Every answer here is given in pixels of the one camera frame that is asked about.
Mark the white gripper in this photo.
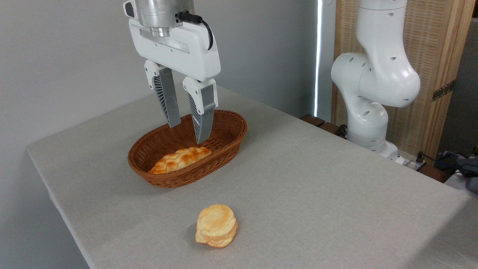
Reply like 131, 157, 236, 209
129, 19, 221, 144

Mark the braided golden bread loaf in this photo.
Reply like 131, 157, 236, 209
148, 146, 212, 175

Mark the round pale bread bun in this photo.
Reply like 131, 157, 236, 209
195, 204, 238, 248

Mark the brown wicker basket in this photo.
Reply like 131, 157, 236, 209
128, 109, 248, 188

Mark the vertical white light strip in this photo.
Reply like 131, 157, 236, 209
314, 0, 324, 117

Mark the wooden rattan folding screen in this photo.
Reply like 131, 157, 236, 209
332, 0, 477, 161

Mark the metal screen hinge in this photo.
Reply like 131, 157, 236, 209
432, 80, 456, 102

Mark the dark grey cloth bundle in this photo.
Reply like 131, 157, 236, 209
435, 151, 478, 194

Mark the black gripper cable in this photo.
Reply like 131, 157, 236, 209
179, 12, 214, 51

